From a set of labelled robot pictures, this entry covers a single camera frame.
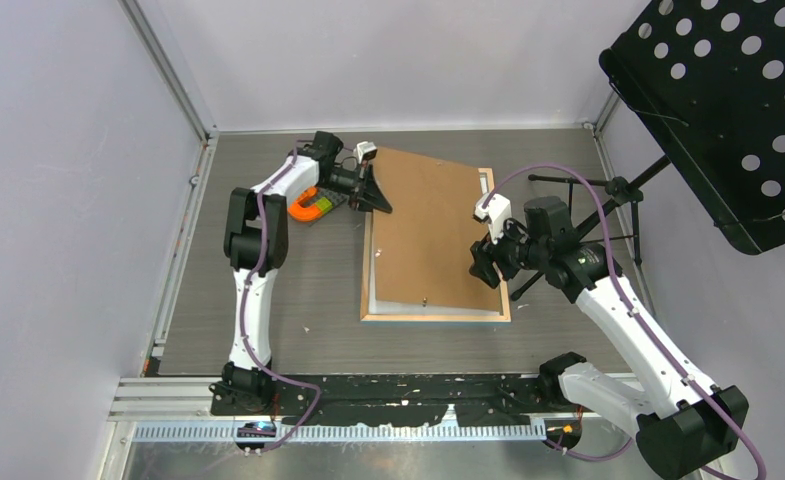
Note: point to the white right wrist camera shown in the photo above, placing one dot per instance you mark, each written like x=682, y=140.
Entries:
x=493, y=210

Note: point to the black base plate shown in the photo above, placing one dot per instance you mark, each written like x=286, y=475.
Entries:
x=398, y=400

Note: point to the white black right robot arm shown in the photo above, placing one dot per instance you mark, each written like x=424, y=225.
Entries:
x=678, y=417

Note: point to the orange flower photo print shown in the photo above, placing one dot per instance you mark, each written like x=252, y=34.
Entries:
x=416, y=259

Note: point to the brown backing board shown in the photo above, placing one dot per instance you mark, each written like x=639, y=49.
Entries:
x=422, y=247

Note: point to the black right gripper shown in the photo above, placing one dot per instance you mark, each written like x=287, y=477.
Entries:
x=483, y=253

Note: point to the black music stand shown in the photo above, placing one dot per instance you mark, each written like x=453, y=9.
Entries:
x=707, y=81

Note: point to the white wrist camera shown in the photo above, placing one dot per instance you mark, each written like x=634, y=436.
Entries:
x=364, y=152
x=493, y=210

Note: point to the light wooden picture frame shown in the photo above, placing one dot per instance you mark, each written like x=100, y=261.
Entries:
x=377, y=311

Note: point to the aluminium front rail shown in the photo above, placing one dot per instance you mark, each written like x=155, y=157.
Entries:
x=179, y=409

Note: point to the orange horseshoe toy block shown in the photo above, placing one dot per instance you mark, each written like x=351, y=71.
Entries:
x=314, y=203

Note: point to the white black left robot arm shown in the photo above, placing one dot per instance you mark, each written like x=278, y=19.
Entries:
x=256, y=244

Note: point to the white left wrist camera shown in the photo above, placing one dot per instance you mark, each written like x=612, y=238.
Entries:
x=364, y=152

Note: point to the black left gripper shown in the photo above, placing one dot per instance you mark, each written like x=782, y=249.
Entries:
x=372, y=198

